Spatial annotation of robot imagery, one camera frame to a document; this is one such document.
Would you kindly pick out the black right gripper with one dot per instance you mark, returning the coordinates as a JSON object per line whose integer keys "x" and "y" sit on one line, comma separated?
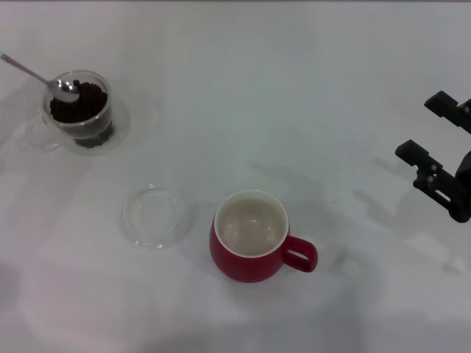
{"x": 466, "y": 173}

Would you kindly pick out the clear glass cup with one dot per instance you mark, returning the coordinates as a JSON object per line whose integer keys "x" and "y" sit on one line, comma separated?
{"x": 105, "y": 114}

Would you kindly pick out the coffee beans pile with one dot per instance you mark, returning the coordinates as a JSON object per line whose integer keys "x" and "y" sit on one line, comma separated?
{"x": 88, "y": 106}

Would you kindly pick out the red ceramic mug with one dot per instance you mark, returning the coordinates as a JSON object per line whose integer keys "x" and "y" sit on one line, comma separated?
{"x": 243, "y": 270}

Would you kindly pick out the clear glass saucer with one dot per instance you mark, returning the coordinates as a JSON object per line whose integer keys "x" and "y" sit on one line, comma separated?
{"x": 123, "y": 121}
{"x": 158, "y": 217}

